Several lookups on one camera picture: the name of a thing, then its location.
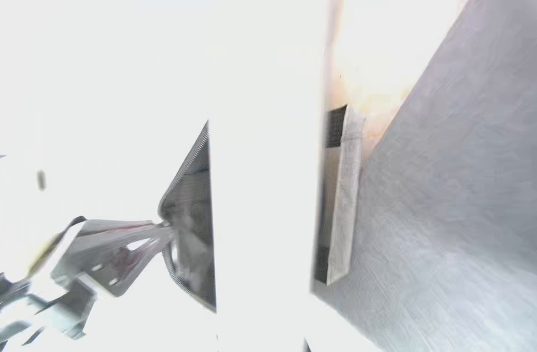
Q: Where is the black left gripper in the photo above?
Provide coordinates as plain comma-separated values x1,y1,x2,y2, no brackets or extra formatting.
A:
0,219,173,348

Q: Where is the grey laptop bag with strap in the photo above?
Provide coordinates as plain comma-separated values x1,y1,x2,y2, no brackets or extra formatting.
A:
156,0,537,352

